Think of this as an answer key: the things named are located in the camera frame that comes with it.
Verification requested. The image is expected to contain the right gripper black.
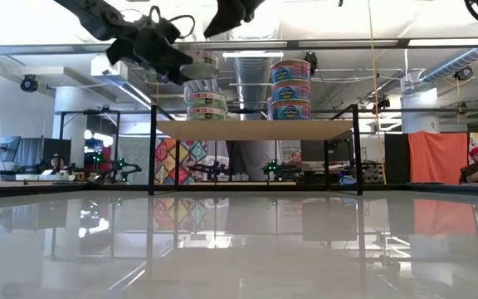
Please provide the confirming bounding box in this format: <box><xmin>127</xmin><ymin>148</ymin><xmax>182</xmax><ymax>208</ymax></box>
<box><xmin>203</xmin><ymin>0</ymin><xmax>267</xmax><ymax>39</ymax></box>

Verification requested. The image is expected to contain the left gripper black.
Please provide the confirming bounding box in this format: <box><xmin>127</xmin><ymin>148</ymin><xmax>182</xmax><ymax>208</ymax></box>
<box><xmin>105</xmin><ymin>20</ymin><xmax>194</xmax><ymax>86</ymax></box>

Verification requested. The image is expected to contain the white ceiling unit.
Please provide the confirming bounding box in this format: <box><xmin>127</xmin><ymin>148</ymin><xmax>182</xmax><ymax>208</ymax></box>
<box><xmin>90</xmin><ymin>56</ymin><xmax>129</xmax><ymax>78</ymax></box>

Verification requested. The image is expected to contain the colourful patchwork quilt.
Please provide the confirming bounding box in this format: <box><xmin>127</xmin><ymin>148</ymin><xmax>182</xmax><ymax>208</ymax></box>
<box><xmin>154</xmin><ymin>138</ymin><xmax>209</xmax><ymax>186</ymax></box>

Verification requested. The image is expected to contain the grey overhead beam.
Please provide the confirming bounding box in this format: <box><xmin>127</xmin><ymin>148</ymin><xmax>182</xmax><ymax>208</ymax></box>
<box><xmin>0</xmin><ymin>37</ymin><xmax>478</xmax><ymax>57</ymax></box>

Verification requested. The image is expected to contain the dark background monitor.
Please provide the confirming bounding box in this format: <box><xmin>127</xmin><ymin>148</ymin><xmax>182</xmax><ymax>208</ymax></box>
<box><xmin>0</xmin><ymin>135</ymin><xmax>73</xmax><ymax>171</ymax></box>

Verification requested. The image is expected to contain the black partition panel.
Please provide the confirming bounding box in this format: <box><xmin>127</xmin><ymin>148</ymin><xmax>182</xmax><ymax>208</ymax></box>
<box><xmin>383</xmin><ymin>132</ymin><xmax>411</xmax><ymax>186</ymax></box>

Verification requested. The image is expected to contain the orange cloth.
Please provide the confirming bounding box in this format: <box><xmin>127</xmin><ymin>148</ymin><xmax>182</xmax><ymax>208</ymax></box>
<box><xmin>407</xmin><ymin>130</ymin><xmax>469</xmax><ymax>186</ymax></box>

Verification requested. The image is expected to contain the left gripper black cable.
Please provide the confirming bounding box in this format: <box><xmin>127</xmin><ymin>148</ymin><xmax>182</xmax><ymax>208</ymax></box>
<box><xmin>146</xmin><ymin>4</ymin><xmax>197</xmax><ymax>41</ymax></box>

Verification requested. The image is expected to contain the silver ventilation duct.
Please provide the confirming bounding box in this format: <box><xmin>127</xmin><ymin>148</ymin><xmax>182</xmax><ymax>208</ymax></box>
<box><xmin>232</xmin><ymin>56</ymin><xmax>274</xmax><ymax>121</ymax></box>

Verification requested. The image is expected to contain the black background rig frame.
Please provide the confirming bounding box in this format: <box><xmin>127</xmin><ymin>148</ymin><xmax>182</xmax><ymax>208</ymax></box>
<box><xmin>58</xmin><ymin>106</ymin><xmax>122</xmax><ymax>167</ymax></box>

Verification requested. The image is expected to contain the hanging black camera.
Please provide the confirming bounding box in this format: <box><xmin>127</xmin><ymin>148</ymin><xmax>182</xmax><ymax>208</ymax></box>
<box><xmin>304</xmin><ymin>51</ymin><xmax>319</xmax><ymax>78</ymax></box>

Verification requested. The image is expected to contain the wooden shelf black frame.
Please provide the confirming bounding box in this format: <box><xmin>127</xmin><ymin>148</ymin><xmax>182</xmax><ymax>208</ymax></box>
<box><xmin>149</xmin><ymin>103</ymin><xmax>364</xmax><ymax>197</ymax></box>

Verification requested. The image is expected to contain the black dome ceiling camera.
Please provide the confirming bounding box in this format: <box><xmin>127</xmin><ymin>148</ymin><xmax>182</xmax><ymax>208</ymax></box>
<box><xmin>454</xmin><ymin>65</ymin><xmax>475</xmax><ymax>82</ymax></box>
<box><xmin>18</xmin><ymin>73</ymin><xmax>40</xmax><ymax>93</ymax></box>

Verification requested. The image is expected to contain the black metal table frame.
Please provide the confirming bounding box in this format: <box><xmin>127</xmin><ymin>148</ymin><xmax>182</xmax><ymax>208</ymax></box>
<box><xmin>0</xmin><ymin>181</ymin><xmax>478</xmax><ymax>199</ymax></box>

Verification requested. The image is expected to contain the spiral ceiling duct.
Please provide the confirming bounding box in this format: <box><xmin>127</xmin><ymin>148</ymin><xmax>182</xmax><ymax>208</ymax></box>
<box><xmin>419</xmin><ymin>46</ymin><xmax>478</xmax><ymax>83</ymax></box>

